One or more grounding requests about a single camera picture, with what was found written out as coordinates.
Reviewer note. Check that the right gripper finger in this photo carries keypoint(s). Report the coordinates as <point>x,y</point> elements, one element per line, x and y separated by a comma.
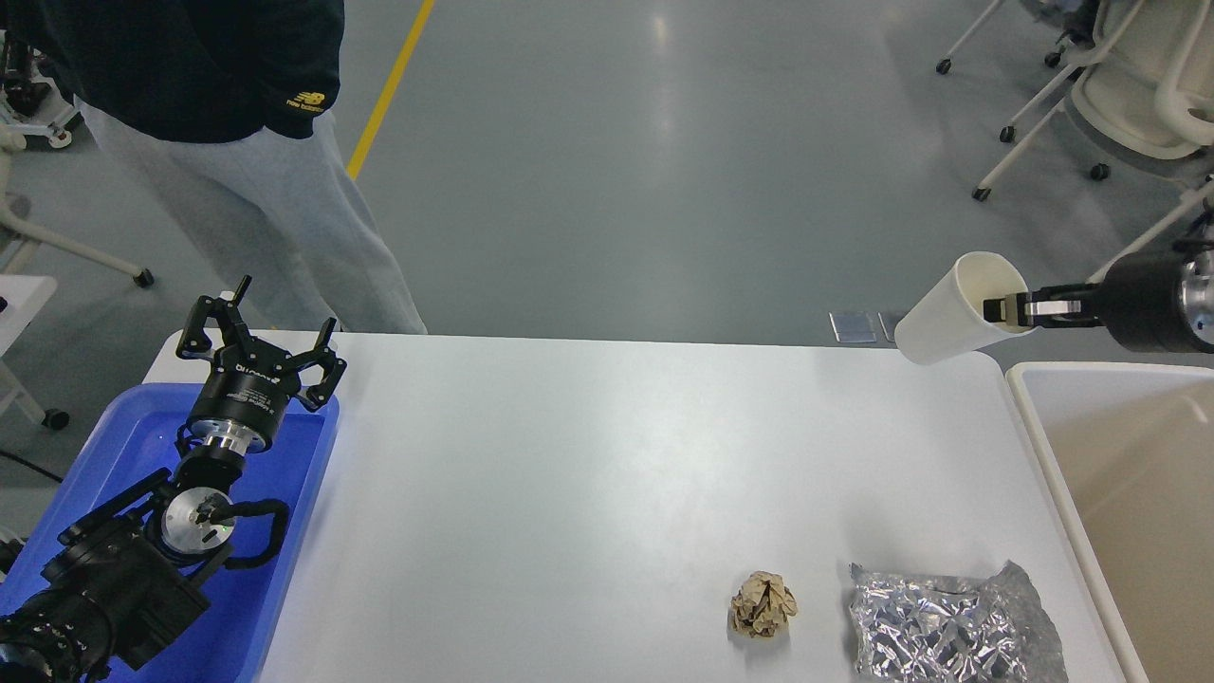
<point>1053,307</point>

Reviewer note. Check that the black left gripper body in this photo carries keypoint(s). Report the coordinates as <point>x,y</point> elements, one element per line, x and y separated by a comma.
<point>243,388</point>

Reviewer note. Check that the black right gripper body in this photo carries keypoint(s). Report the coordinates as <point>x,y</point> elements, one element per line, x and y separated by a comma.
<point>1158,302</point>

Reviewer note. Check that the white paper cup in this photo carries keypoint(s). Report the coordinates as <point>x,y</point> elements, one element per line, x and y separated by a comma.
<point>949,320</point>

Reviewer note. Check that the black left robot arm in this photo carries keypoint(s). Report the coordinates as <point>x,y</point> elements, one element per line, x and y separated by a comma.
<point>129,575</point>

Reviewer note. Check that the white plastic bin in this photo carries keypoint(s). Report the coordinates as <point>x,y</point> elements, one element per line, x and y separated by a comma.
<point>1127,453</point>

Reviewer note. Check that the metal floor plate right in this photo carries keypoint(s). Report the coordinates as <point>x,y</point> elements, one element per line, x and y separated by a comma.
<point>889,320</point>

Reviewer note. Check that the metal floor plate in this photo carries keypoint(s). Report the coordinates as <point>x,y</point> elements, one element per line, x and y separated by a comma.
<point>852,327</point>
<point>889,320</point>

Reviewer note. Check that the white office chair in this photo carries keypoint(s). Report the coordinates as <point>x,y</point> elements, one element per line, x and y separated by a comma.
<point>1144,88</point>

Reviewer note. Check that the metal floor plate left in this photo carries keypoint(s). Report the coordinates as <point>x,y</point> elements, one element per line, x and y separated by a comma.
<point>852,327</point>

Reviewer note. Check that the person in grey trousers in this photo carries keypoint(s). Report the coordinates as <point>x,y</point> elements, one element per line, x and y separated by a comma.
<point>221,110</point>

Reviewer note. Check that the crumpled silver foil bag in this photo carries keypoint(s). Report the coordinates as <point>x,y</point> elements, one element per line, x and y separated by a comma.
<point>934,628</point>

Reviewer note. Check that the crumpled brown paper ball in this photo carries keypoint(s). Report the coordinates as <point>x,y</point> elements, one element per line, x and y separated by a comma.
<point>762,606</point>

